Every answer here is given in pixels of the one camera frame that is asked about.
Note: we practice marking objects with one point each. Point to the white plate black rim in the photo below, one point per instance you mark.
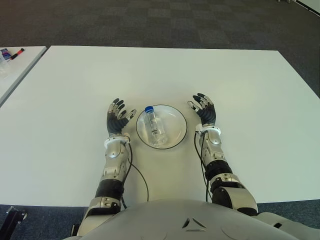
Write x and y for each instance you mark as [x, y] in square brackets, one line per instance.
[175, 125]

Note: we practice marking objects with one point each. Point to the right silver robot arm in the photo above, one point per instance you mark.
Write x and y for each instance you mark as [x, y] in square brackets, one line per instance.
[212, 145]

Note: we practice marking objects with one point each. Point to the grey chair base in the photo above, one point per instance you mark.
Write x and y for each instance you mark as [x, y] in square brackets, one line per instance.
[283, 1]

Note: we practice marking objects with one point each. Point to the grey robot torso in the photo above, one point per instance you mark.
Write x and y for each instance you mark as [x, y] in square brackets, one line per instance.
[187, 220]

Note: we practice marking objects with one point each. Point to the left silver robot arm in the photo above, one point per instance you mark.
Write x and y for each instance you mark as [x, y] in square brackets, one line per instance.
[112, 155]

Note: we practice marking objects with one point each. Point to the blue white packet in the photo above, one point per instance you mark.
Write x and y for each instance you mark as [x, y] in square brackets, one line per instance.
[5, 54]

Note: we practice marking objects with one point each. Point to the black wheeled stand base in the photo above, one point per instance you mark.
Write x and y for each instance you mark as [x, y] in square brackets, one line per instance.
[13, 217]

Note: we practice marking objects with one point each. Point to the white side table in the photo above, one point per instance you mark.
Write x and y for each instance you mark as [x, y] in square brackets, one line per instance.
[15, 75]

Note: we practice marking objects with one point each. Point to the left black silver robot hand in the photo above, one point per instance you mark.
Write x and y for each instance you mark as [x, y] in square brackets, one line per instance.
[115, 123]

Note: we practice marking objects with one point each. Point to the white wall panel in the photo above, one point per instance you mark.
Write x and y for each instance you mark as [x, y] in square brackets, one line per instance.
[310, 4]

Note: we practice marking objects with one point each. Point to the clear water bottle blue cap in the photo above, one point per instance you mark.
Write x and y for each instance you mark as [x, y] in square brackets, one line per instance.
[155, 127]

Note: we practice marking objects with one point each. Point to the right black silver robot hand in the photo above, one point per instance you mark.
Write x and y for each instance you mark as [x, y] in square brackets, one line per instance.
[208, 115]

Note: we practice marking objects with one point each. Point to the red black marker pen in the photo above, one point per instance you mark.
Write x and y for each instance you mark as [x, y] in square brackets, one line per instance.
[17, 53]

